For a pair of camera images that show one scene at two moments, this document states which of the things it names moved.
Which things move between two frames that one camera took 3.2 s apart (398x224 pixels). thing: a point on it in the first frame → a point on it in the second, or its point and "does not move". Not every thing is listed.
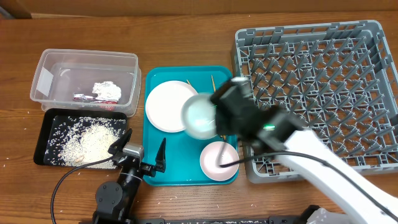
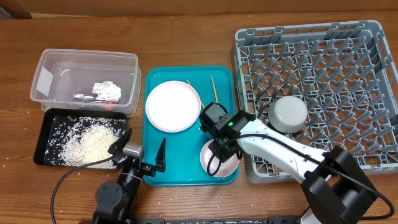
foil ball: x=107 y=90 does not move
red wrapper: x=82 y=97 does not move
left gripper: x=150 y=169 does not move
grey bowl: x=198 y=116 → x=287 y=114
